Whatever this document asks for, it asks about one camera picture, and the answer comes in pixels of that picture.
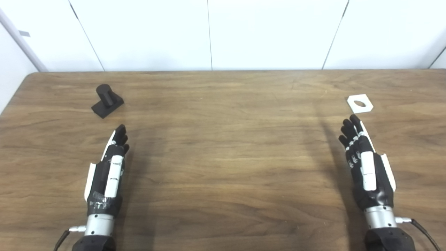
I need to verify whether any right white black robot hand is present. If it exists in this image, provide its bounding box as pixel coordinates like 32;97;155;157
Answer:
339;114;397;211

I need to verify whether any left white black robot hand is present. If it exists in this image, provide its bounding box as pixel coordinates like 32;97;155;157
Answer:
84;124;130;217

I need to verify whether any white square piece with hole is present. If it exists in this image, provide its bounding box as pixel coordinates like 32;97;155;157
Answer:
347;94;374;114

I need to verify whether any black peg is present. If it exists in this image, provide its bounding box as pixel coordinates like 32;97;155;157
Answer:
91;84;124;119

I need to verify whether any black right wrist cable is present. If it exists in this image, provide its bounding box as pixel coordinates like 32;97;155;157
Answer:
395;217;441;251

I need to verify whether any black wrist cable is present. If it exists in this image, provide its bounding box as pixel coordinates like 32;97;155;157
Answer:
395;217;441;251
53;226;86;251

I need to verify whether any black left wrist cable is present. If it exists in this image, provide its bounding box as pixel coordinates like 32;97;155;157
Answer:
53;226;86;251

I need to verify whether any grey wall corner strip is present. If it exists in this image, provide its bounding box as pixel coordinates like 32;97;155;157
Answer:
0;8;48;72

